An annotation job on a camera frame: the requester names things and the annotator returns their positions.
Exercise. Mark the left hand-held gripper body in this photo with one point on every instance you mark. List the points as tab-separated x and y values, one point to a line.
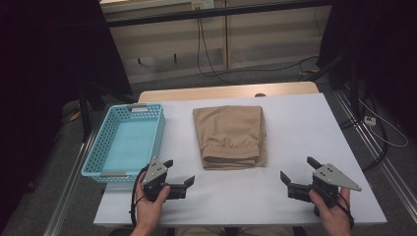
154	173

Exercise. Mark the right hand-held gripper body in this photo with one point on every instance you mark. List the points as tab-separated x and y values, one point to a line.
327	178

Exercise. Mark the light blue plastic basket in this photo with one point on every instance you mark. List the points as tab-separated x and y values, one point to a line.
129	141

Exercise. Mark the khaki pants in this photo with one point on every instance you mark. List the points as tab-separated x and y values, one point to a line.
229	134

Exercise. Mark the person's left hand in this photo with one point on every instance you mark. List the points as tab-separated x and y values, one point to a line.
149	209

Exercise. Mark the person's right hand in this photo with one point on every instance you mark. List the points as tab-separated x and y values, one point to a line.
332	216

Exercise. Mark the white table mat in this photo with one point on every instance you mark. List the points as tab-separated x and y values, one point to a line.
295	131

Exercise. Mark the white power strip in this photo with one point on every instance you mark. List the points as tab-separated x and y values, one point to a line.
370	121

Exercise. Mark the dark round table grommet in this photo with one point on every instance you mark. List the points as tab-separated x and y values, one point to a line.
260	95

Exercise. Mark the black metal stand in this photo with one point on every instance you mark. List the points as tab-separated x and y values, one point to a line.
86	111

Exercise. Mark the black curtain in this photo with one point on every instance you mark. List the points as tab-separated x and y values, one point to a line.
42	82
377	49

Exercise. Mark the black metal crossbar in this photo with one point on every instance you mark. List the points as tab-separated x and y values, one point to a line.
213	13

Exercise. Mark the aluminium floor rail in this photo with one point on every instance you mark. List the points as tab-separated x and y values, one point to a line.
70	183
377	147

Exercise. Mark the white wall outlet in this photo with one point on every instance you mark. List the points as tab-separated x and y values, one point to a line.
203	4

